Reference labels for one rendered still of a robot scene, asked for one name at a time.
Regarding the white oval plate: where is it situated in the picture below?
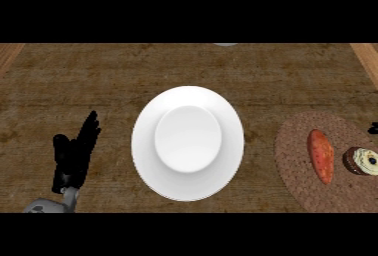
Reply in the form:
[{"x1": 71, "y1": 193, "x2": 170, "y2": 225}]
[{"x1": 130, "y1": 85, "x2": 247, "y2": 202}]

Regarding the brown woven round placemat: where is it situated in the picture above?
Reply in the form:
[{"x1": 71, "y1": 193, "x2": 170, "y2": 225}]
[{"x1": 273, "y1": 110, "x2": 378, "y2": 214}]

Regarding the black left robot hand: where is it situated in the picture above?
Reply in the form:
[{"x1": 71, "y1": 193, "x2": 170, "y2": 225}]
[{"x1": 50, "y1": 110, "x2": 103, "y2": 195}]

